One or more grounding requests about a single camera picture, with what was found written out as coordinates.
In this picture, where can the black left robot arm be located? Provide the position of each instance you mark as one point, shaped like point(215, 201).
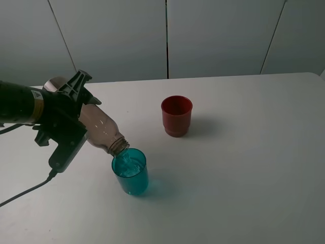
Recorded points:
point(22, 105)

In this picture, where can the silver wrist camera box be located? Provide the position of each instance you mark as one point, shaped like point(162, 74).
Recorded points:
point(67, 148)

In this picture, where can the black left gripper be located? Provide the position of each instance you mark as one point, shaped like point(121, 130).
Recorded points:
point(60, 117)

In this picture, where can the red plastic cup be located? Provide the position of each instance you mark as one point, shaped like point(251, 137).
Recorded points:
point(176, 115)

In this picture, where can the clear brownish plastic bottle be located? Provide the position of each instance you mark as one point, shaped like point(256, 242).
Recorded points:
point(102, 130)

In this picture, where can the teal translucent plastic cup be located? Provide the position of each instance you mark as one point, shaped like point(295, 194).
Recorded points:
point(130, 168)

